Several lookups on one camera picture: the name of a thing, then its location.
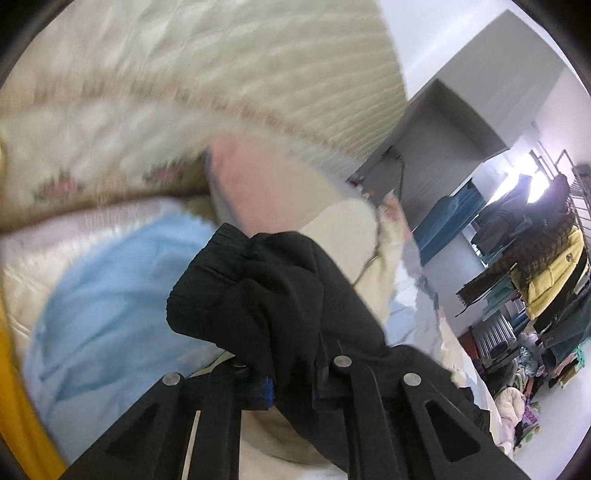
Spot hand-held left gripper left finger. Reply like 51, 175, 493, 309
69, 362, 274, 480

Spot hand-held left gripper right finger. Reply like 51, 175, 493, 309
313, 344, 532, 480

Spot black garment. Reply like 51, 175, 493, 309
166, 223, 492, 474

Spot pile of clothes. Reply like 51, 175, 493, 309
480, 332, 591, 459

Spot rack of hanging clothes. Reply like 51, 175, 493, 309
455, 216, 574, 317

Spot metal clothes rack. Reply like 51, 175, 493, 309
530, 147, 591, 280

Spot grey ribbed suitcase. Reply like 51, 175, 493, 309
475, 318, 516, 366

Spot cream garment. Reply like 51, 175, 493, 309
300, 193, 422, 324

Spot light blue cloth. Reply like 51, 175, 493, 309
23, 216, 237, 467

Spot blue cloth on partition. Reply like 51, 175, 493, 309
412, 181, 486, 267

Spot pink cloth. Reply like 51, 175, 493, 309
205, 136, 365, 237

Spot dark denim jacket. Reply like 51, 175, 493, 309
539, 290, 591, 366

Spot dark hanging coats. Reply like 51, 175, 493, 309
471, 174, 572, 260

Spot yellow puffer jacket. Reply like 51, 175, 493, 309
510, 225, 588, 322

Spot yellow cloth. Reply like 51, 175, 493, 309
0, 295, 68, 477

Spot white satin quilt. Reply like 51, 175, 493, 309
0, 198, 197, 354

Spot cream quilted blanket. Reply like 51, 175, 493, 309
0, 0, 408, 232

